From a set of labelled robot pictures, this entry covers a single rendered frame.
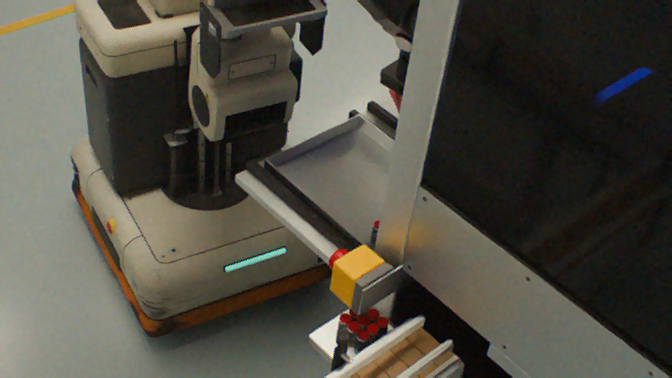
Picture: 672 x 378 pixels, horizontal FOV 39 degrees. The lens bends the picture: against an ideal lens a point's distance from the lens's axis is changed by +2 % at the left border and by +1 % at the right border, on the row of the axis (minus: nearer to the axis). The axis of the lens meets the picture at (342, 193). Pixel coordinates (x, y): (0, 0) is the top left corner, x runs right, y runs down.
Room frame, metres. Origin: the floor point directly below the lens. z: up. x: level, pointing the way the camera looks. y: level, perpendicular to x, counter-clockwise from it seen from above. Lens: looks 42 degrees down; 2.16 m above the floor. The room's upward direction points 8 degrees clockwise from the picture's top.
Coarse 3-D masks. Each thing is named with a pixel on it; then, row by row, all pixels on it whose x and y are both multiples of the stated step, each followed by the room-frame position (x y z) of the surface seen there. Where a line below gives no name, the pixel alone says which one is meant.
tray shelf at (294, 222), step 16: (368, 112) 1.68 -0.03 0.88; (240, 176) 1.41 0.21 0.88; (256, 192) 1.37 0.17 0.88; (272, 192) 1.37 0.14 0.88; (272, 208) 1.33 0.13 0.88; (288, 208) 1.34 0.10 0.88; (288, 224) 1.30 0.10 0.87; (304, 224) 1.30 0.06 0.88; (304, 240) 1.27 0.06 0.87; (320, 240) 1.26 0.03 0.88; (320, 256) 1.23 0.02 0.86
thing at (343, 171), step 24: (360, 120) 1.61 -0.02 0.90; (312, 144) 1.52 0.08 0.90; (336, 144) 1.55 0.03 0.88; (360, 144) 1.56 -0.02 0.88; (384, 144) 1.56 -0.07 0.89; (264, 168) 1.43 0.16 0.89; (288, 168) 1.45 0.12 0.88; (312, 168) 1.46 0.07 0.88; (336, 168) 1.47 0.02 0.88; (360, 168) 1.48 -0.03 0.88; (384, 168) 1.49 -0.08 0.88; (312, 192) 1.39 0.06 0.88; (336, 192) 1.40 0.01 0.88; (360, 192) 1.41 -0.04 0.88; (384, 192) 1.42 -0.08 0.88; (336, 216) 1.33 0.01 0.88; (360, 216) 1.34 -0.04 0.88; (360, 240) 1.24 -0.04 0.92
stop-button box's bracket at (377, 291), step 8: (392, 272) 1.07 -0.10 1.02; (400, 272) 1.08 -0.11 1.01; (384, 280) 1.06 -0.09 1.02; (392, 280) 1.07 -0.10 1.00; (368, 288) 1.03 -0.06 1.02; (376, 288) 1.04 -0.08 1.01; (384, 288) 1.06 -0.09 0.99; (392, 288) 1.07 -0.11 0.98; (368, 296) 1.03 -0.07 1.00; (376, 296) 1.05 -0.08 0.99; (384, 296) 1.06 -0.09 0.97; (360, 304) 1.02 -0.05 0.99; (368, 304) 1.03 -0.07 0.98; (360, 312) 1.02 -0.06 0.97
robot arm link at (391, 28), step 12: (360, 0) 1.43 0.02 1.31; (372, 0) 1.41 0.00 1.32; (384, 0) 1.42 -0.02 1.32; (396, 0) 1.43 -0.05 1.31; (408, 0) 1.44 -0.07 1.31; (372, 12) 1.43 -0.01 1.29; (384, 12) 1.41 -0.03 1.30; (396, 12) 1.42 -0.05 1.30; (408, 12) 1.44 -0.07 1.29; (384, 24) 1.43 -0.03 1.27; (396, 24) 1.41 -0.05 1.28; (408, 24) 1.42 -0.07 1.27; (408, 36) 1.42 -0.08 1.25
